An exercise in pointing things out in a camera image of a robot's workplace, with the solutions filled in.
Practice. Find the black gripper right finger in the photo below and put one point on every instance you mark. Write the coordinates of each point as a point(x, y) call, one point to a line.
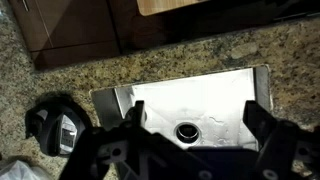
point(286, 146)

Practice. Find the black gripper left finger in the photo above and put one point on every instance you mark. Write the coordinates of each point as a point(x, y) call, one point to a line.
point(100, 150)

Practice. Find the white plastic bag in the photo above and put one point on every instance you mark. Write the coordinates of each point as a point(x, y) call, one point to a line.
point(20, 171)

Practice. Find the stainless steel sink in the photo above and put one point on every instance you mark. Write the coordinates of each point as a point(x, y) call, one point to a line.
point(200, 100)

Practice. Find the dark brown lower cabinet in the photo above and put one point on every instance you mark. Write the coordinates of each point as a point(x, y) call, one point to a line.
point(76, 30)

